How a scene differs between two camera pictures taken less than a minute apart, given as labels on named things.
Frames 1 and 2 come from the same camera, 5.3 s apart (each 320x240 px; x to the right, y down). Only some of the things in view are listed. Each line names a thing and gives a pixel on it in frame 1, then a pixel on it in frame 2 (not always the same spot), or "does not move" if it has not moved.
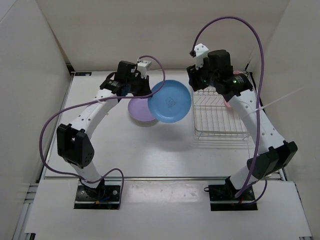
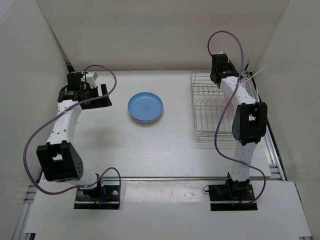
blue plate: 171,104 → 145,106
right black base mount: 222,197 does not move
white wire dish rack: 214,117 does not move
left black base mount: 106,196 does not move
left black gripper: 145,89 → 105,102
